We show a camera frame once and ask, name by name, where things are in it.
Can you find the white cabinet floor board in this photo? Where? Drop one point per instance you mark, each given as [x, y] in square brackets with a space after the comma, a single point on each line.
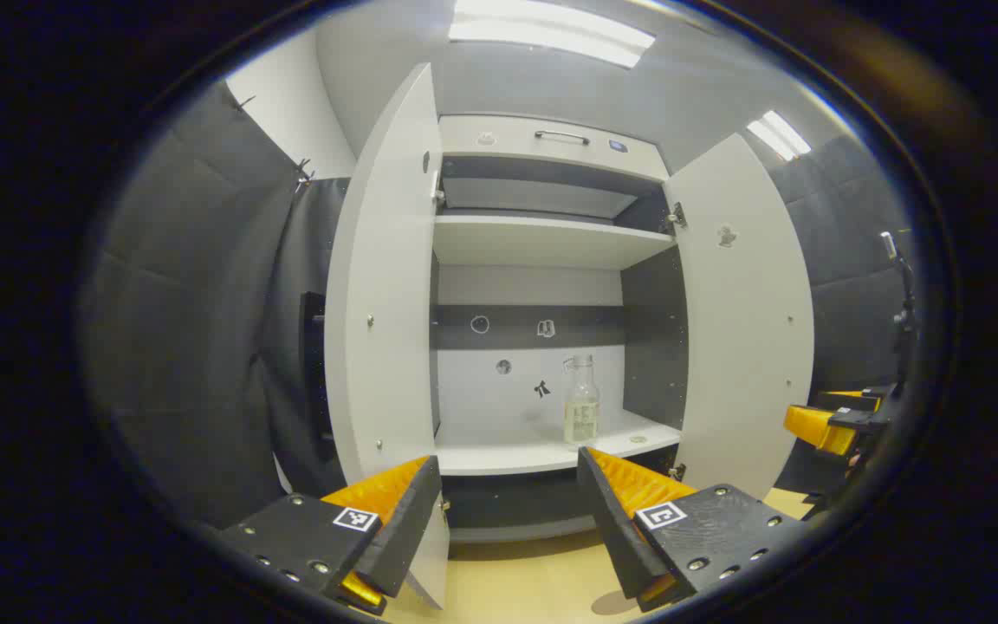
[499, 455]

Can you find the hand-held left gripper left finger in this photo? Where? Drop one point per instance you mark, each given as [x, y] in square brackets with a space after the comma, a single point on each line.
[408, 520]

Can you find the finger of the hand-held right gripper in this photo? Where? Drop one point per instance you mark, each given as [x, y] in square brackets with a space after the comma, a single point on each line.
[854, 399]
[815, 426]

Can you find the white cabinet shelf board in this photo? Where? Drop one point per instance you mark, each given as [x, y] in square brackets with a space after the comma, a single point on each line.
[542, 243]

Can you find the white cabinet drawer front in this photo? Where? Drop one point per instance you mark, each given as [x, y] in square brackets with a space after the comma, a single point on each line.
[568, 158]

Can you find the long ceiling light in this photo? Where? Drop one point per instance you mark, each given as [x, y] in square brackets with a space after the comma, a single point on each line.
[551, 35]
[779, 134]

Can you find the white and grey cabinet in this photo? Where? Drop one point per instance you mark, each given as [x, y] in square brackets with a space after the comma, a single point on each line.
[534, 390]

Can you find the white cabinet door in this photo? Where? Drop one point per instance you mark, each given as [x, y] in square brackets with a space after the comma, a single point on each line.
[386, 303]
[742, 347]

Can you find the clear glass bottle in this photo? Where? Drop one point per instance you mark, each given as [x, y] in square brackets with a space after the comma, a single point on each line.
[581, 420]

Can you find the black backdrop cloth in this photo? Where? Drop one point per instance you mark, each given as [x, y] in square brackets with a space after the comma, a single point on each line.
[845, 303]
[196, 329]

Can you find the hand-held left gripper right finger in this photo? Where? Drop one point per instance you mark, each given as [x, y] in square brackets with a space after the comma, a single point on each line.
[607, 520]

